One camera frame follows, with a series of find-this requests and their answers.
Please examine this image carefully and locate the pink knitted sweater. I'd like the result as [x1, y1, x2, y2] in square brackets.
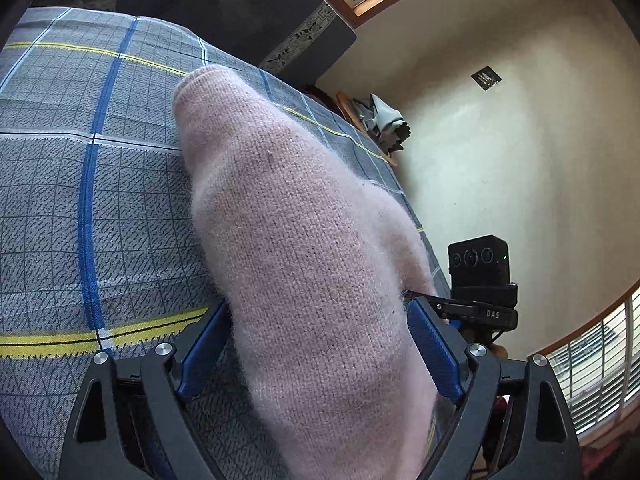
[173, 65, 436, 479]

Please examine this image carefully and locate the person's right hand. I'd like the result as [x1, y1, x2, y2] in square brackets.
[489, 344, 509, 360]

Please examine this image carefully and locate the blue plaid bed sheet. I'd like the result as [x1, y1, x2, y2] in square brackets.
[0, 5, 452, 480]

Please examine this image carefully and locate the small wooden side table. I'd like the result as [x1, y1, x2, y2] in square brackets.
[335, 91, 397, 167]

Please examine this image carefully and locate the dark sofa backrest cushion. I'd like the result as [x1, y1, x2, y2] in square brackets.
[35, 0, 356, 88]

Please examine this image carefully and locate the dark wall switch plate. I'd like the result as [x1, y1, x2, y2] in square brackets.
[471, 66, 502, 91]

